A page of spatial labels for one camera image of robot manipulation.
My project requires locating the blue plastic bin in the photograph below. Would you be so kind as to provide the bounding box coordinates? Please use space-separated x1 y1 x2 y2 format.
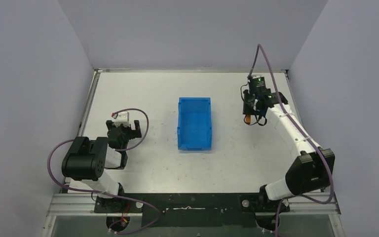
177 97 212 151

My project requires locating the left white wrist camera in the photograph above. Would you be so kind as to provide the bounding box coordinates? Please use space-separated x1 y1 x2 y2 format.
112 111 129 126

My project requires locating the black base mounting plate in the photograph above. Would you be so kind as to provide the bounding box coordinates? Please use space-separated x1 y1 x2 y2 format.
94 193 290 231

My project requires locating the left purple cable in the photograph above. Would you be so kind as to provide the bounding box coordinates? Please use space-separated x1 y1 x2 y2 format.
47 108 161 235

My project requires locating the aluminium frame rail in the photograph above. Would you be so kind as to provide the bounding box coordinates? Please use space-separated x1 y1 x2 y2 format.
46 193 345 237

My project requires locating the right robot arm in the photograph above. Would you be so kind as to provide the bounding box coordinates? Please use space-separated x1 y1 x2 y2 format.
242 76 335 212

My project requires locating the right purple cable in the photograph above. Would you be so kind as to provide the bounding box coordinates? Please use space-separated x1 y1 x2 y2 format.
247 44 335 237

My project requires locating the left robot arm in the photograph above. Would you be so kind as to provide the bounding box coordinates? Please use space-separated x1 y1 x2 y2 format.
61 120 142 213

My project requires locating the purple cable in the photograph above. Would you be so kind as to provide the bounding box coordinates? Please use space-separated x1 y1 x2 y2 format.
47 108 161 235
247 44 335 237

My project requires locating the orange handled screwdriver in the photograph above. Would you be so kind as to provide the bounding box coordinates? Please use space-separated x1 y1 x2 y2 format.
244 115 251 125

